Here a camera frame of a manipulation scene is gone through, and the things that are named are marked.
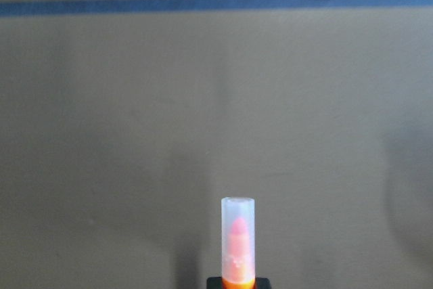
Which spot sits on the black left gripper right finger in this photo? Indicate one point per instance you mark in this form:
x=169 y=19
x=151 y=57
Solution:
x=262 y=283

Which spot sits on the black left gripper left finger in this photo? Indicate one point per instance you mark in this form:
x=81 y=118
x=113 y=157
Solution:
x=214 y=283

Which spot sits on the orange highlighter pen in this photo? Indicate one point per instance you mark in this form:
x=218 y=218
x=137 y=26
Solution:
x=238 y=242

